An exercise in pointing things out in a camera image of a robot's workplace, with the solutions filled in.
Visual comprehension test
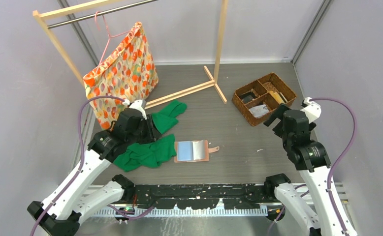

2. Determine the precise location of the orange credit card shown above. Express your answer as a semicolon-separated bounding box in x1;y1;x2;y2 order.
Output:
269;90;283;104

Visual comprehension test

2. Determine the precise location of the gold striped credit card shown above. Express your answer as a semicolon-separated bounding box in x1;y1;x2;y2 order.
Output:
278;93;287;104

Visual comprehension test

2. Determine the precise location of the woven wicker divided basket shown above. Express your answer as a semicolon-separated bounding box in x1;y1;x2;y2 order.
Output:
232;72;297;126

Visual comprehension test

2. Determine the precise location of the pink leather card holder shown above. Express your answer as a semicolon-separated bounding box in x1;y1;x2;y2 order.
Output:
174;140;220;163

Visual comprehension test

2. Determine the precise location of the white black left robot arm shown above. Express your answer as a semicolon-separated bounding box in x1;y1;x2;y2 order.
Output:
27;108;161;236

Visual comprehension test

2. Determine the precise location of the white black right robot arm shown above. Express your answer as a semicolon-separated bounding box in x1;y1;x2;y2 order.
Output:
264;101;358;236

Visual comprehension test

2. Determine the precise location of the white card in basket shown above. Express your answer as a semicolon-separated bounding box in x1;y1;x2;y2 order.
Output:
249;104;270;118

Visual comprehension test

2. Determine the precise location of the black card in basket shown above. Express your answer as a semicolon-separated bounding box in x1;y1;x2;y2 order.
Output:
238;91;257;104

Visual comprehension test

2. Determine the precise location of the green cloth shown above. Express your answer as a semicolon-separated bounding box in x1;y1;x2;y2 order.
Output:
113;100;188;172

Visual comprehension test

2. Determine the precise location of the floral orange tote bag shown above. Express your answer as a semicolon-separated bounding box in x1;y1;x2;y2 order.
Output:
83;22;159;129

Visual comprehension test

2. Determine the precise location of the wooden clothes rack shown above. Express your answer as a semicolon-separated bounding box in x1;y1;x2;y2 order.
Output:
32;0;227;118

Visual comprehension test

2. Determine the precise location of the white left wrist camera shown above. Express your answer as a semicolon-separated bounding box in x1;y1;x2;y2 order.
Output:
129;99;147;119

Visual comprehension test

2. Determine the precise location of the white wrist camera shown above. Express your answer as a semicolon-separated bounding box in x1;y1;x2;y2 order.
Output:
129;99;147;119
300;97;321;124

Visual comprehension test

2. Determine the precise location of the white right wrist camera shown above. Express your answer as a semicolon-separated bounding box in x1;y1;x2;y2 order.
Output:
300;97;321;124

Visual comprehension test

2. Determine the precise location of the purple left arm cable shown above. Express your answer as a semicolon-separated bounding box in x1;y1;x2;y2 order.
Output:
30;95;156;236

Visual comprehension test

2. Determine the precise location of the aluminium frame rail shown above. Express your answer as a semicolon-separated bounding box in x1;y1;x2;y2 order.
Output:
52;185;350;218

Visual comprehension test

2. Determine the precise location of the pink wire hanger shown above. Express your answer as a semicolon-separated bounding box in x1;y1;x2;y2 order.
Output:
95;11;133;67

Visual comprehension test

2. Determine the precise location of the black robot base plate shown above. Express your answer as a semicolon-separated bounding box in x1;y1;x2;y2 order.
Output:
116;183;279;210

